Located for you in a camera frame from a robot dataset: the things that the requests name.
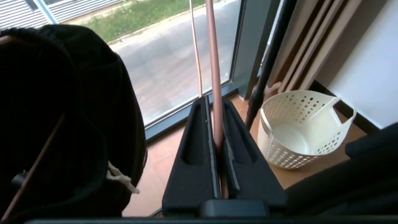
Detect white laundry basket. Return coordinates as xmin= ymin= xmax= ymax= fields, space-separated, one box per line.
xmin=257 ymin=90 xmax=358 ymax=170

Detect black clothes rack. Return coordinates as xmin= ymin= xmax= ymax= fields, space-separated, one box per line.
xmin=244 ymin=0 xmax=298 ymax=131

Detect window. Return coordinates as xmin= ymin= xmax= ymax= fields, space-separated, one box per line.
xmin=0 ymin=0 xmax=280 ymax=141

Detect black trousers with white cord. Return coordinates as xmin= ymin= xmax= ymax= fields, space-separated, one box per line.
xmin=0 ymin=24 xmax=149 ymax=224

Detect brown curtain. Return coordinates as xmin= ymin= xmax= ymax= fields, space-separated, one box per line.
xmin=267 ymin=0 xmax=363 ymax=94

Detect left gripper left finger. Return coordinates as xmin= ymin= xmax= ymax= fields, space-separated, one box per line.
xmin=162 ymin=95 xmax=222 ymax=217

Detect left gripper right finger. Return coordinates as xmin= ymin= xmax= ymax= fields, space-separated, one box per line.
xmin=221 ymin=98 xmax=287 ymax=217

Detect black garment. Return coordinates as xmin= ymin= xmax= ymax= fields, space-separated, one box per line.
xmin=284 ymin=123 xmax=398 ymax=217

